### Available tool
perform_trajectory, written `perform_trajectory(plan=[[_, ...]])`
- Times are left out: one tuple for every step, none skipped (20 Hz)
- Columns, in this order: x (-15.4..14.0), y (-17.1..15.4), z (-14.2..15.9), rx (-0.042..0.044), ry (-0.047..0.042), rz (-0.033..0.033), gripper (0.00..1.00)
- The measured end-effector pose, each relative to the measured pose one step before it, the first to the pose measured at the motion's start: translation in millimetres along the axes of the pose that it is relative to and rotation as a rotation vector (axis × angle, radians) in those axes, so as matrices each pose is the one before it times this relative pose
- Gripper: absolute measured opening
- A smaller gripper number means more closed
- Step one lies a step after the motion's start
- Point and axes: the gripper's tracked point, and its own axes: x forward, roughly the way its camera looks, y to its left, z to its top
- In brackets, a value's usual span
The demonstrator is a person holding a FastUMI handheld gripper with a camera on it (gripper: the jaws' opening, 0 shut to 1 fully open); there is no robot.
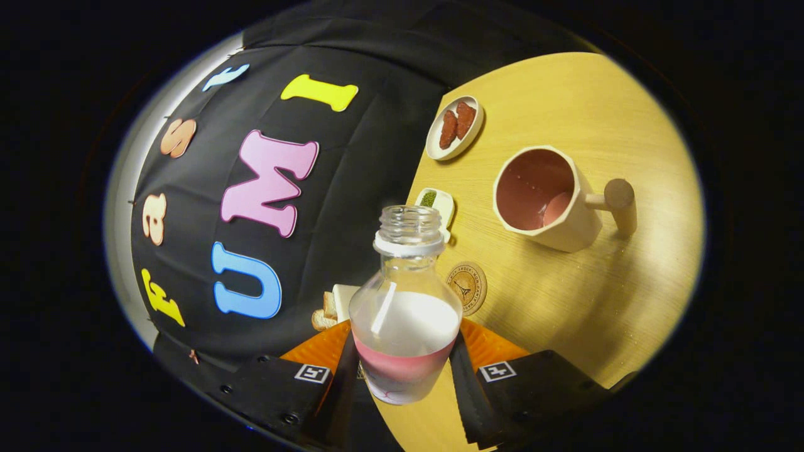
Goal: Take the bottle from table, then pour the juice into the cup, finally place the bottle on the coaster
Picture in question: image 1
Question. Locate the round wooden coaster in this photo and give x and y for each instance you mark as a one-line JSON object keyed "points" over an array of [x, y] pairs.
{"points": [[468, 289]]}

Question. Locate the toast bread slice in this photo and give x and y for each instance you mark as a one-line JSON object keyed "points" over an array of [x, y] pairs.
{"points": [[330, 304], [321, 321]]}

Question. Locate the white round plate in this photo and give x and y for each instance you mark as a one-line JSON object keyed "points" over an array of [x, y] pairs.
{"points": [[436, 147]]}

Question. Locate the red sausage piece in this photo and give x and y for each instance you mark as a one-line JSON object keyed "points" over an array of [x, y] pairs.
{"points": [[465, 119], [448, 129]]}

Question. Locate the wooden table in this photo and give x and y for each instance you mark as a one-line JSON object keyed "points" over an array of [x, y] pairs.
{"points": [[597, 100]]}

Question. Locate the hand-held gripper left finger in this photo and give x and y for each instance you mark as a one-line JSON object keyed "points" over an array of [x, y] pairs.
{"points": [[342, 402]]}

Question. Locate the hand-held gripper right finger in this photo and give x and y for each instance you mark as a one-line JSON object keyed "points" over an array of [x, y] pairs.
{"points": [[471, 402]]}

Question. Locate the clear juice bottle pink label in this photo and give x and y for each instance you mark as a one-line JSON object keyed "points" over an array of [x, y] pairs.
{"points": [[405, 326]]}

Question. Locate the black backdrop cloth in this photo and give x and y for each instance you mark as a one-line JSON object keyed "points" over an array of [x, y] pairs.
{"points": [[352, 169]]}

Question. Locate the small white dish green filling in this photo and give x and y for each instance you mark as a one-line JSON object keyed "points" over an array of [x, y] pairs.
{"points": [[443, 204]]}

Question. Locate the white toaster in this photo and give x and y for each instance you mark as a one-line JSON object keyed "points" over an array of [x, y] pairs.
{"points": [[344, 301]]}

